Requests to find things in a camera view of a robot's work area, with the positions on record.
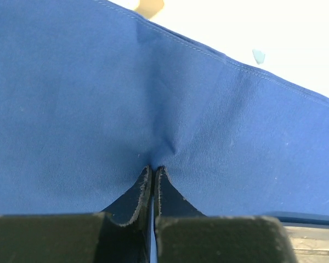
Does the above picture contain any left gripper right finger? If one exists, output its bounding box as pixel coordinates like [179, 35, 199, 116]
[154, 167, 297, 262]

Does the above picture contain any blue surgical cloth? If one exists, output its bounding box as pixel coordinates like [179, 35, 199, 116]
[0, 0, 329, 263]

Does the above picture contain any aluminium mounting rail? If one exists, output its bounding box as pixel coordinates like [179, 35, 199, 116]
[286, 226, 329, 263]

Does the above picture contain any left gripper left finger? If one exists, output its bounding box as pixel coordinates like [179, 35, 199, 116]
[0, 166, 152, 262]

